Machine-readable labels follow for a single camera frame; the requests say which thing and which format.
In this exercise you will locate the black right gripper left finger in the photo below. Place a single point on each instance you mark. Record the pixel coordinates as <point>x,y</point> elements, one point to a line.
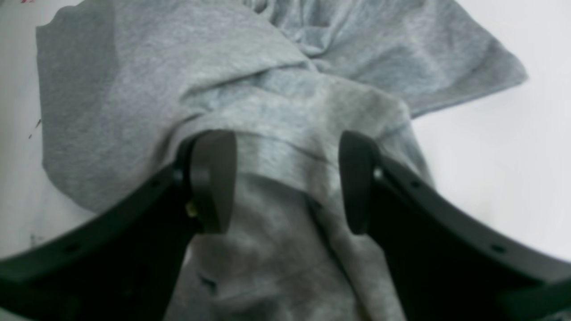
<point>124,264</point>

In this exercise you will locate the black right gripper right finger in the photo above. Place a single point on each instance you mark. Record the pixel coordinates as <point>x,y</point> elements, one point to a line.
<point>445,265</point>

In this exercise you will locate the grey T-shirt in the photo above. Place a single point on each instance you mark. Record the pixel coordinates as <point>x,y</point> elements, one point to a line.
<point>123,82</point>

